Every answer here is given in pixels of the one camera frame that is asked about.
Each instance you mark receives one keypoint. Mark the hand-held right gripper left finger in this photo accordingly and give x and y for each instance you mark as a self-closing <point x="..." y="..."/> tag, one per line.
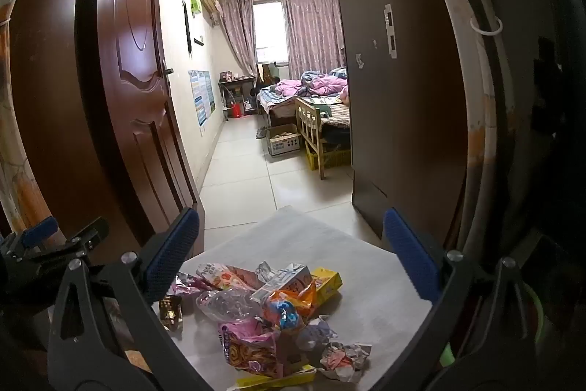
<point x="171" y="256"/>

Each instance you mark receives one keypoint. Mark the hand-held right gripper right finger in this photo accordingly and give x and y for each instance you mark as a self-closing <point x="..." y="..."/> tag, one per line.
<point x="409" y="256"/>

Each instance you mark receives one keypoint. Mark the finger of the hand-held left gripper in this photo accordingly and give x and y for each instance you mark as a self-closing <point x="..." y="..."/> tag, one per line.
<point x="84" y="237"/>
<point x="40" y="231"/>

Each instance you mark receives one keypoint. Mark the green-rimmed red bin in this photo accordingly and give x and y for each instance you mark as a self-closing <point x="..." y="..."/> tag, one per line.
<point x="446" y="355"/>

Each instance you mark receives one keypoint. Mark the white paper wrapper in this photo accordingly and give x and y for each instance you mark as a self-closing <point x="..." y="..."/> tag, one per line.
<point x="343" y="360"/>

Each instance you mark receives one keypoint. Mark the yellow carton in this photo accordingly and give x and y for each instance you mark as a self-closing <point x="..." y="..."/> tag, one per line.
<point x="274" y="378"/>

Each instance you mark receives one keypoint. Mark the pink foil wrapper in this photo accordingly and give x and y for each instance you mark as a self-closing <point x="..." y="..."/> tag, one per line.
<point x="185" y="285"/>

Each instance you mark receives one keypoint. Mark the dark brown gold wrapper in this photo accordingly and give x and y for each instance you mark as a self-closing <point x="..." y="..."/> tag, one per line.
<point x="170" y="311"/>

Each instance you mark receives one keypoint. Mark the pink white snack packet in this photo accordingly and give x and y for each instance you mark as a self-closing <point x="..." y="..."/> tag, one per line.
<point x="224" y="276"/>

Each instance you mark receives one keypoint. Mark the silver crumpled wrapper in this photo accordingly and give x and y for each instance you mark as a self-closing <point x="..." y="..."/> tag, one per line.
<point x="264" y="267"/>

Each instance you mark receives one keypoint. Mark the crushed grey drink carton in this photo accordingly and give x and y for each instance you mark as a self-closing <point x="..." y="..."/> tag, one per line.
<point x="284" y="276"/>

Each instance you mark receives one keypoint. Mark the purple white wrapper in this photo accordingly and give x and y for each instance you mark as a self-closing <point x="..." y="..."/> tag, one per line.
<point x="316" y="332"/>

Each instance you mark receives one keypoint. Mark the yellow plastic crate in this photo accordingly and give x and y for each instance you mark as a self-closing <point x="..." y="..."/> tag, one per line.
<point x="334" y="157"/>

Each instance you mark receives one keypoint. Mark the orange blue snack wrapper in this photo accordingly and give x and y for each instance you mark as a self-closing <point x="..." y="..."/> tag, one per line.
<point x="286" y="309"/>

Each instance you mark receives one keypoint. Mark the dark brown wardrobe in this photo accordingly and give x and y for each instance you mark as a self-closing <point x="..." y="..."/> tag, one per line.
<point x="403" y="120"/>

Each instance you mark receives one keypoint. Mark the pair of slippers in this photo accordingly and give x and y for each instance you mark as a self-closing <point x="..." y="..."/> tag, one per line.
<point x="261" y="132"/>

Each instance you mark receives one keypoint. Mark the red bucket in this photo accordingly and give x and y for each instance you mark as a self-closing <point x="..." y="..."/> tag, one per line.
<point x="236" y="110"/>

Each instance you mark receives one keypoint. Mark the cardboard box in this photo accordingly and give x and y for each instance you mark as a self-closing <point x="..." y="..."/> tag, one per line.
<point x="284" y="141"/>

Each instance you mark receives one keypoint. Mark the dark wooden desk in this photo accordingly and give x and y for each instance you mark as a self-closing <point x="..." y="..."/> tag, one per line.
<point x="236" y="82"/>

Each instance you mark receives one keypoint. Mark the bed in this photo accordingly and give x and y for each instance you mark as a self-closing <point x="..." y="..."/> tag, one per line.
<point x="279" y="102"/>

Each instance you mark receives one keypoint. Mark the pink blanket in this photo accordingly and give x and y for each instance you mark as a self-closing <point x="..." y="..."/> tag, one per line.
<point x="320" y="85"/>

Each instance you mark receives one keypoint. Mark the brown wooden door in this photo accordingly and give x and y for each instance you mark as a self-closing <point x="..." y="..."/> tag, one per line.
<point x="137" y="52"/>

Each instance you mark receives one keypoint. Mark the white label strip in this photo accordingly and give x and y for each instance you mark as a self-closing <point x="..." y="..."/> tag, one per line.
<point x="390" y="33"/>

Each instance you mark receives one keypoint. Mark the pink patterned curtain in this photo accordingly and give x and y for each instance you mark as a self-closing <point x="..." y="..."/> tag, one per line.
<point x="313" y="31"/>
<point x="238" y="33"/>

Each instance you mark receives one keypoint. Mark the window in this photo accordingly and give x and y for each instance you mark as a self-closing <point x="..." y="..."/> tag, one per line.
<point x="270" y="27"/>

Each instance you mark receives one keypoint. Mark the covered air conditioner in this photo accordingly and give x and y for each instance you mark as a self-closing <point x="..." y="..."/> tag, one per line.
<point x="209" y="1"/>

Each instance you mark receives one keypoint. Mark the wall poster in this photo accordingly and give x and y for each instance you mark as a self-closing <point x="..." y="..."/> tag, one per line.
<point x="201" y="98"/>

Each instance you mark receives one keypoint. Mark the long black wall hanging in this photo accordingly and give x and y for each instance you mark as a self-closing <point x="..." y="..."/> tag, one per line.
<point x="187" y="27"/>

